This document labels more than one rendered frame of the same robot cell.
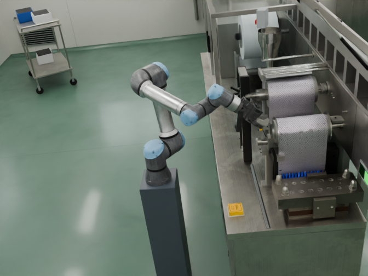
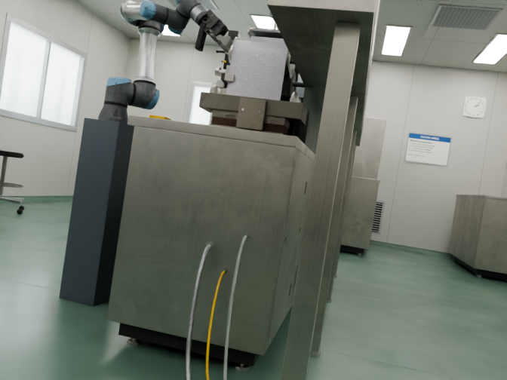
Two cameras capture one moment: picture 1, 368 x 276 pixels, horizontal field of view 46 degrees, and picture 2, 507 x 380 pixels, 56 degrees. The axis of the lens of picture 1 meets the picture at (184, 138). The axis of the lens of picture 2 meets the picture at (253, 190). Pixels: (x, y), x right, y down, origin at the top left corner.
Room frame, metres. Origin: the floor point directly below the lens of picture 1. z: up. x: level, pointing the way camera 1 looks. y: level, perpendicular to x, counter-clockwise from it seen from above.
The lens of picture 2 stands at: (-0.19, -0.96, 0.73)
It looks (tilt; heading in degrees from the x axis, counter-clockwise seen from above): 1 degrees down; 9
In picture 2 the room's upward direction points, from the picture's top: 9 degrees clockwise
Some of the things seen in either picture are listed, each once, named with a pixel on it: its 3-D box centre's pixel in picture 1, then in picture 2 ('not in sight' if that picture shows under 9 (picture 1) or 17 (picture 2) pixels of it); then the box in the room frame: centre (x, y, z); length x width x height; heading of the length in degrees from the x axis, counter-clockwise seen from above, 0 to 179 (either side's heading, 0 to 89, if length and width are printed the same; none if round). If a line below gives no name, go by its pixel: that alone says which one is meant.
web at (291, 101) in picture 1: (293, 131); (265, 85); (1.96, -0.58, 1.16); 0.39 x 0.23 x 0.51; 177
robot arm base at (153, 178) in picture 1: (157, 171); (114, 113); (2.05, 0.17, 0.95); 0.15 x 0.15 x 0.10
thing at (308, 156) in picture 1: (302, 158); (254, 85); (1.77, -0.57, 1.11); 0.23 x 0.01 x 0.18; 87
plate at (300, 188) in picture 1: (316, 190); (253, 108); (1.65, -0.61, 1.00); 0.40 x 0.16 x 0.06; 87
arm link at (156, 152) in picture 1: (155, 153); (119, 90); (2.06, 0.17, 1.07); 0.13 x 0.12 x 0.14; 135
